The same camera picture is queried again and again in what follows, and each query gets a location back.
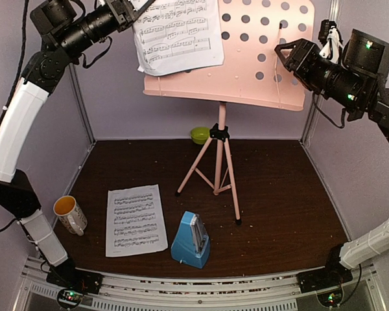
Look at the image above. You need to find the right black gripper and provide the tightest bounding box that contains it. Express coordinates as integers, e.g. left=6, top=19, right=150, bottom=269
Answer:
left=274, top=36, right=370, bottom=113

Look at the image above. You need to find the sheet music page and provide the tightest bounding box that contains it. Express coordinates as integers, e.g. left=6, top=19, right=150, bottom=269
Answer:
left=132, top=1, right=224, bottom=76
left=105, top=185, right=169, bottom=258

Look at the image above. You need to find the pink music stand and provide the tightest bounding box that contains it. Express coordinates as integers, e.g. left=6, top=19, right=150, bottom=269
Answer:
left=144, top=1, right=315, bottom=224

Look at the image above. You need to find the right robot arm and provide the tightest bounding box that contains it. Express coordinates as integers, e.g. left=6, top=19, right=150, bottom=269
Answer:
left=274, top=29, right=389, bottom=286

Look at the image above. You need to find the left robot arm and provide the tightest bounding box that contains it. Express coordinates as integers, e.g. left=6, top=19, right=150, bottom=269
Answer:
left=0, top=1, right=153, bottom=288

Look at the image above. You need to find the green bowl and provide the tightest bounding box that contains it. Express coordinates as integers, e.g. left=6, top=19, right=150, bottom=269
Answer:
left=190, top=126, right=210, bottom=145

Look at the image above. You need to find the patterned mug yellow inside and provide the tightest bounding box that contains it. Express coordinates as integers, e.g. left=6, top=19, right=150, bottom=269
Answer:
left=53, top=196, right=88, bottom=236

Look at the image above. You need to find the blue metronome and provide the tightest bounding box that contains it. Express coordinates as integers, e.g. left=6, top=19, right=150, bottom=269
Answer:
left=171, top=211, right=211, bottom=269

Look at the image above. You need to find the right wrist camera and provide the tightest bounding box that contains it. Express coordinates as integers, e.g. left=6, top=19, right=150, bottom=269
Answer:
left=318, top=19, right=343, bottom=64

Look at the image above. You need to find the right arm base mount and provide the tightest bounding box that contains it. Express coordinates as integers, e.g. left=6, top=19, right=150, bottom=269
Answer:
left=297, top=268, right=353, bottom=294

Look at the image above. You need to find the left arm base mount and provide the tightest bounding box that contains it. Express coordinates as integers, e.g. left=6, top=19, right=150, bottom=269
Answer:
left=46, top=270, right=103, bottom=294

